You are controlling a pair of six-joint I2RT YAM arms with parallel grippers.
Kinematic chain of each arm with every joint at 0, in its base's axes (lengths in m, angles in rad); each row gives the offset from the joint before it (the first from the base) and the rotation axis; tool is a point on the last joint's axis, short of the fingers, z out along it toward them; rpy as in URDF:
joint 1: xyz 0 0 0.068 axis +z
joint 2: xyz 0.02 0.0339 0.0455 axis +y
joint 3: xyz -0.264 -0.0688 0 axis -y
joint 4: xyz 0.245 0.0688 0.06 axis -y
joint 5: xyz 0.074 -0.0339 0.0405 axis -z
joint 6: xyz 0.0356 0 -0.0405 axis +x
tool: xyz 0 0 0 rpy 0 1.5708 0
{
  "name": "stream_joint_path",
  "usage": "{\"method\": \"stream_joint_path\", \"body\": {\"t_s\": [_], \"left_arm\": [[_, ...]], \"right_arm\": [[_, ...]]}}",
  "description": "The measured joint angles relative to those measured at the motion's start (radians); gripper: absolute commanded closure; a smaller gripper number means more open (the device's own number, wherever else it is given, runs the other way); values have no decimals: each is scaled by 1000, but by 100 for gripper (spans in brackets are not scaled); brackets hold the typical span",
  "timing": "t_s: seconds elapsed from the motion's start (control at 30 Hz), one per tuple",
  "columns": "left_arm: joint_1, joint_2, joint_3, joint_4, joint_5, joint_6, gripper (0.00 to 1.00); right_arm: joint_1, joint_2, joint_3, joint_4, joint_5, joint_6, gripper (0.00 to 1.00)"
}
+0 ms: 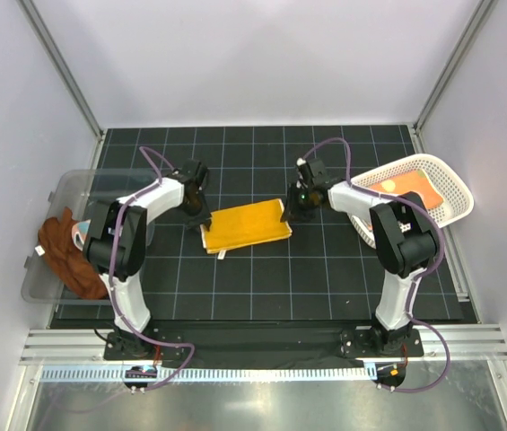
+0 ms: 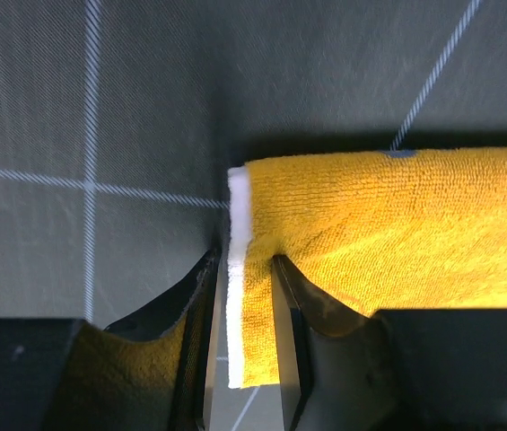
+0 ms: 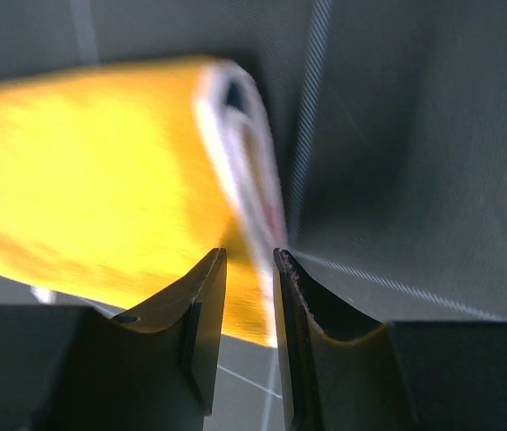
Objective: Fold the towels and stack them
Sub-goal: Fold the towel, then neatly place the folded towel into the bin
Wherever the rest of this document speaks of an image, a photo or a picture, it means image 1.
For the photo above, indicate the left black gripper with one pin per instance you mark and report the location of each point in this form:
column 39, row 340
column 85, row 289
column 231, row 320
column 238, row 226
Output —
column 202, row 218

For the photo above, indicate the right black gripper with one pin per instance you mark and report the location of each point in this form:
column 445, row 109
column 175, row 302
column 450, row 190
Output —
column 292, row 211

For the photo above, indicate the yellow blue patterned towel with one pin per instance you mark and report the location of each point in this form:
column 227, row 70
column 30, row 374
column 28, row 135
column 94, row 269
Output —
column 246, row 225

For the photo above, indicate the light blue orange towel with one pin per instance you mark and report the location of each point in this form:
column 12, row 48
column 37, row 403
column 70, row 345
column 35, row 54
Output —
column 79, row 233

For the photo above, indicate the orange polka dot towel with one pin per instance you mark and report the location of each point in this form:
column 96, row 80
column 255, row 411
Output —
column 415, row 181

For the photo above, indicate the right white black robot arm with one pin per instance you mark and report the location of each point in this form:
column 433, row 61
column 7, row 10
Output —
column 406, row 239

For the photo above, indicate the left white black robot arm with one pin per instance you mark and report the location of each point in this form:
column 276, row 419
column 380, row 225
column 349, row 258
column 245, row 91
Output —
column 115, row 246

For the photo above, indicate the black grid mat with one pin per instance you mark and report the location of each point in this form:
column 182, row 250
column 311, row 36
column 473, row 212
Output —
column 324, row 271

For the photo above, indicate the clear plastic bin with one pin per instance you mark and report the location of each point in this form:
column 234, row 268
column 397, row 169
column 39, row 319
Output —
column 55, row 188

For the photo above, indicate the dark brown towel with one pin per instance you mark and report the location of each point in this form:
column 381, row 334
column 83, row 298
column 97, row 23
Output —
column 66, row 260

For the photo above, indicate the white perforated plastic basket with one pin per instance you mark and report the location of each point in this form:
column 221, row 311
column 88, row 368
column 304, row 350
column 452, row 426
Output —
column 457, row 200

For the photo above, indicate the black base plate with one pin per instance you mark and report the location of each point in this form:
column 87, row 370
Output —
column 262, row 344

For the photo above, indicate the slotted cable duct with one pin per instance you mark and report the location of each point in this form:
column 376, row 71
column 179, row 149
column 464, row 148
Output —
column 129, row 373

